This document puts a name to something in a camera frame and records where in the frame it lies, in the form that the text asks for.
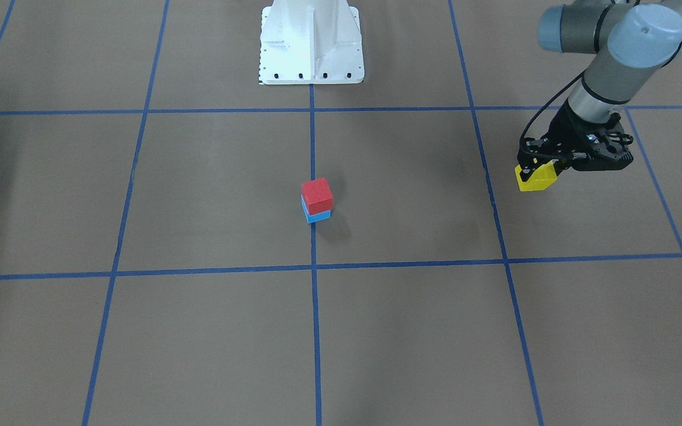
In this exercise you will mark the red wooden cube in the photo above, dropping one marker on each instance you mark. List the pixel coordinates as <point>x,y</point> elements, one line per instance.
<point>317,196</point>

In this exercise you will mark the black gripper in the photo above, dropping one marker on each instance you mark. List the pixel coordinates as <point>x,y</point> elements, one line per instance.
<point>565,129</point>

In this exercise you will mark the yellow wooden cube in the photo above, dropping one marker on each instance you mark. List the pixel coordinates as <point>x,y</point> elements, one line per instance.
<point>538,179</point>

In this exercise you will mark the blue tape grid lines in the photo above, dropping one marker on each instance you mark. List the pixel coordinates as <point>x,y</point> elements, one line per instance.
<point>156,267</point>

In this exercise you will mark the blue wooden cube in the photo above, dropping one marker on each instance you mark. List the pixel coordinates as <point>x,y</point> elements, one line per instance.
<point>321,216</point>

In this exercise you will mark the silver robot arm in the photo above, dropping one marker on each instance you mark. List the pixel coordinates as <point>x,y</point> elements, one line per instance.
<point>630,41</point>

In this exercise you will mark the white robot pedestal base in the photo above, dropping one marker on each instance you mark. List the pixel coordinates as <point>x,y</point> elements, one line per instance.
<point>310,43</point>

